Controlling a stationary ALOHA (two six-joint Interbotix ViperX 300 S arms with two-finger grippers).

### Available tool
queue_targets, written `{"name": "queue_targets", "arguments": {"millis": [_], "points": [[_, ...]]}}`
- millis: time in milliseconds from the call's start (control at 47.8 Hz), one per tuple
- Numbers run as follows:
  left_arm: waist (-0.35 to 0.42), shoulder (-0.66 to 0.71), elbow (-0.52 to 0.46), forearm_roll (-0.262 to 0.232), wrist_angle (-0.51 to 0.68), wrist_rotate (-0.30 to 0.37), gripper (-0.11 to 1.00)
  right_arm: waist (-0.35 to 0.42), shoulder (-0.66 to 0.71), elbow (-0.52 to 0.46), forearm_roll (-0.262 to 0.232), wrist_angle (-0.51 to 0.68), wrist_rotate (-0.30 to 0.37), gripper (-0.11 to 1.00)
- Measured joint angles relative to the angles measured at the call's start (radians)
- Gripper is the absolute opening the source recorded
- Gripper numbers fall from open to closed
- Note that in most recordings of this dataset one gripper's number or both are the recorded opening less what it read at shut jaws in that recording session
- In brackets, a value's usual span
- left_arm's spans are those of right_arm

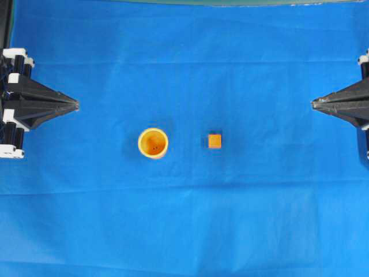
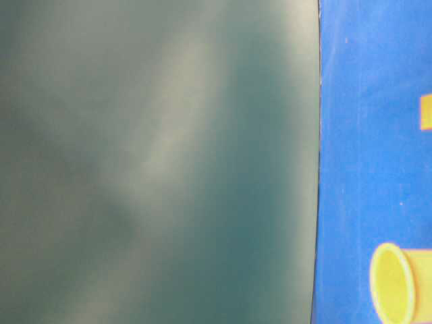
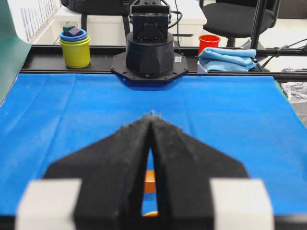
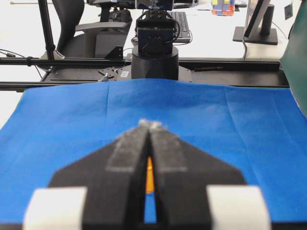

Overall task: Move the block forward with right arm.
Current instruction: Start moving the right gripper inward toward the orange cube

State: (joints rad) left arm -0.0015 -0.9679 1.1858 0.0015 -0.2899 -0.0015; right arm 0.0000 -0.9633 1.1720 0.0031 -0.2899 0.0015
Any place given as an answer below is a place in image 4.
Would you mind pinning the black frame rail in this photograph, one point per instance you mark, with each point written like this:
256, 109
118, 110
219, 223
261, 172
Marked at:
100, 63

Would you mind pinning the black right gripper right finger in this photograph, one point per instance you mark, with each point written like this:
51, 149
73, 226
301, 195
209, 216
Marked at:
196, 191

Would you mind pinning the black vertical pole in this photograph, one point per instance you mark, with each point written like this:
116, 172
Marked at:
45, 19

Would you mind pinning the blue cloth mat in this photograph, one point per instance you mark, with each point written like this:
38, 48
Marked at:
260, 131

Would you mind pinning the colourful box on desk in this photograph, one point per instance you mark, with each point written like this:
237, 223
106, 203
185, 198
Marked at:
223, 7

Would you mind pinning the black office chair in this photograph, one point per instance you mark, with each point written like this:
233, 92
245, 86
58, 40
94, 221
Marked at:
92, 40

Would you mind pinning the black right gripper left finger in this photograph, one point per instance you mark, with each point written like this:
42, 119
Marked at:
103, 191

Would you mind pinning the orange cylindrical block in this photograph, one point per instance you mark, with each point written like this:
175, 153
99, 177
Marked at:
149, 177

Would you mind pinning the black keyboard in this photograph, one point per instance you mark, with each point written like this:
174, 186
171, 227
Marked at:
184, 36

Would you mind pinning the black monitor stand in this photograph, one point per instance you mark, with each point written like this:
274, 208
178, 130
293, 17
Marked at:
258, 24

